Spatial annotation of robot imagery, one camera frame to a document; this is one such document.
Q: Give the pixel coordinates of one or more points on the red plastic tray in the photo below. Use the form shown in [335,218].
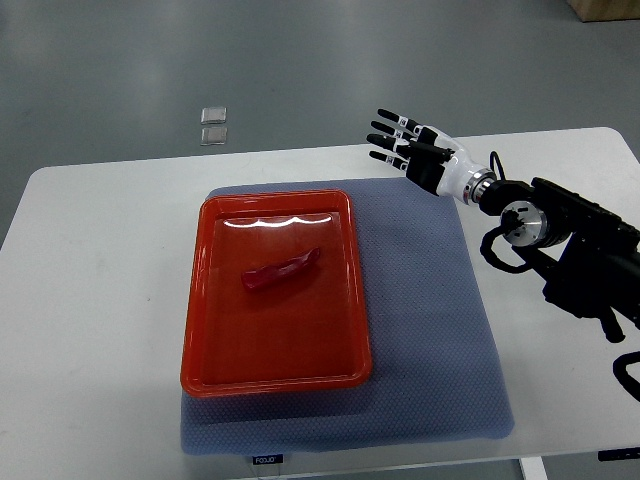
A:
[307,333]

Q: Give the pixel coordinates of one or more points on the upper floor outlet plate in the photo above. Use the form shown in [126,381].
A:
[213,115]

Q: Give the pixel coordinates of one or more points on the black table label left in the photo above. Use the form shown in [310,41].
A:
[270,459]

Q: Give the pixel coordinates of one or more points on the black table label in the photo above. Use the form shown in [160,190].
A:
[619,454]
[270,459]

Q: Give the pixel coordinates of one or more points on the blue-grey foam mat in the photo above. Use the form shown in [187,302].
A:
[436,372]

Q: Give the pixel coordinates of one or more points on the cardboard box corner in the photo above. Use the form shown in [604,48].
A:
[605,10]

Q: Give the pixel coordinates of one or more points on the black table label right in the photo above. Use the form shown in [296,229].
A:
[619,454]

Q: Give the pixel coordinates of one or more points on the red pepper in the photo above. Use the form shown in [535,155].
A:
[272,274]

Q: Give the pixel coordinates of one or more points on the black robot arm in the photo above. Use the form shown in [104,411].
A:
[587,256]

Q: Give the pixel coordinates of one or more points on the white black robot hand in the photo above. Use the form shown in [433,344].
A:
[428,157]

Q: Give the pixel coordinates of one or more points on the white table leg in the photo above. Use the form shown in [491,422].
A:
[532,468]

